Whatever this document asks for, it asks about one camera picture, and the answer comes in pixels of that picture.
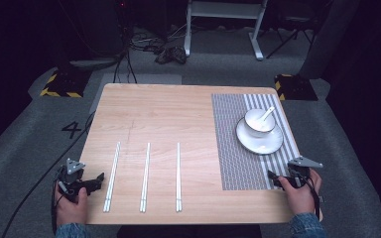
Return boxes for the person's right hand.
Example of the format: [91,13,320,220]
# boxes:
[277,168,323,216]

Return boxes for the white metal desk frame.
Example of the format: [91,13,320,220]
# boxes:
[183,0,270,61]

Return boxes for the long black floor cable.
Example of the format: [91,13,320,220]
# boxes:
[0,110,97,238]

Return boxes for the grey curtain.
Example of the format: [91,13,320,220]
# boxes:
[298,0,362,80]

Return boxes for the white ceramic spoon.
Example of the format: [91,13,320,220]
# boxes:
[253,105,276,131]

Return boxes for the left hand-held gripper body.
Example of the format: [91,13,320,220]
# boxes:
[57,158,91,202]

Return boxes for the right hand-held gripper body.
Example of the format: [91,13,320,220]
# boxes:
[286,156,324,189]

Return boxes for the white bowl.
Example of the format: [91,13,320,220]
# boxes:
[243,108,277,139]

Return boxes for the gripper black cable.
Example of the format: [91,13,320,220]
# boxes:
[50,179,67,235]
[302,176,325,222]

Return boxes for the person's left hand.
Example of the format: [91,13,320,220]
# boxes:
[54,183,89,226]

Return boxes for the dark shoes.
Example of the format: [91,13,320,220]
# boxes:
[154,45,189,65]

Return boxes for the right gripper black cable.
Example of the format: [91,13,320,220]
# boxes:
[302,176,325,222]

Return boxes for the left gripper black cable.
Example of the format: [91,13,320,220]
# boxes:
[50,179,67,235]

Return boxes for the black yellow striped stand base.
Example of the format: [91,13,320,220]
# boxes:
[274,72,319,102]
[39,66,93,99]

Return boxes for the bundle of black cables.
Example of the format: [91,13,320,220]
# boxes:
[111,0,167,84]

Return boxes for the black folding stand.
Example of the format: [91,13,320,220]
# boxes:
[265,9,316,60]

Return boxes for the white plate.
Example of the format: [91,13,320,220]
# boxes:
[234,116,285,156]

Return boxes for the person's dark lap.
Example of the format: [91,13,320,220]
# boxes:
[116,224,263,238]

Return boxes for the grey striped woven placemat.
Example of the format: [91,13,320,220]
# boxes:
[210,93,302,191]

